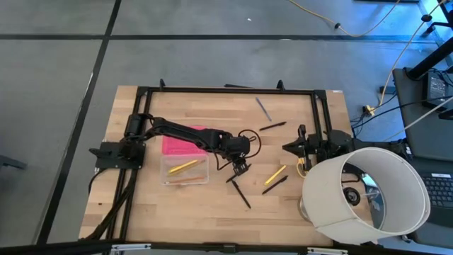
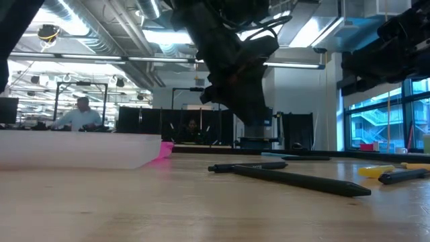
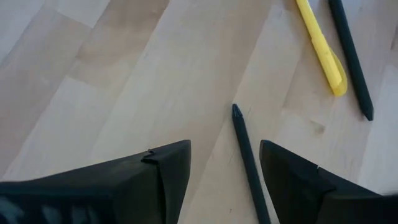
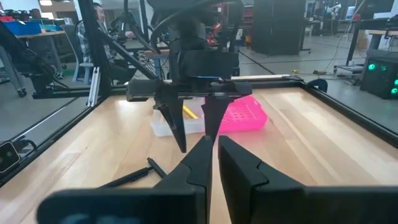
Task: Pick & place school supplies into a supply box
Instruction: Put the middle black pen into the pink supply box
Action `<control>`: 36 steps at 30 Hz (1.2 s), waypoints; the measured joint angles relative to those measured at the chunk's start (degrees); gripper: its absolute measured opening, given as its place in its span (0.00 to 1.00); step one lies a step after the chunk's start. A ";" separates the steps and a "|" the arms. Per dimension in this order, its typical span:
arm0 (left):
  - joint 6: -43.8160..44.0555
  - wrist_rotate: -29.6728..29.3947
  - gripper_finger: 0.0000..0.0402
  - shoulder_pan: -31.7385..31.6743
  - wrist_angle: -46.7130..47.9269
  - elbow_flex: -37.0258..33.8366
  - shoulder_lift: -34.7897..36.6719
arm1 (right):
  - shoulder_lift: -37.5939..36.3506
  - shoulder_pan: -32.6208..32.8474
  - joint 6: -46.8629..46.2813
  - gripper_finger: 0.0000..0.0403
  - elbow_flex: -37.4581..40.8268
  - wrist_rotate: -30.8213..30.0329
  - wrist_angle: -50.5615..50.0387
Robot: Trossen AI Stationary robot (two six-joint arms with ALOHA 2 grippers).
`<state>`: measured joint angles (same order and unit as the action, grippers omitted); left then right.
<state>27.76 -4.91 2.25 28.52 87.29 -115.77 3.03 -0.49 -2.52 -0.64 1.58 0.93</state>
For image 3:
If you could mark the black pen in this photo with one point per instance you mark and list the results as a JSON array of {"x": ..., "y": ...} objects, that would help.
[
  {"x": 248, "y": 161},
  {"x": 351, "y": 56}
]

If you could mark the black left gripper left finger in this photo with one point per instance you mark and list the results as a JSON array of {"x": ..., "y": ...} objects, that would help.
[{"x": 93, "y": 193}]

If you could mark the yellow highlighter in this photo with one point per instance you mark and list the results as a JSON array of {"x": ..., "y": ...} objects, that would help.
[{"x": 323, "y": 49}]

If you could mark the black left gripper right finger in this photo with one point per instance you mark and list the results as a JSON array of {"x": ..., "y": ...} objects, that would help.
[{"x": 311, "y": 196}]

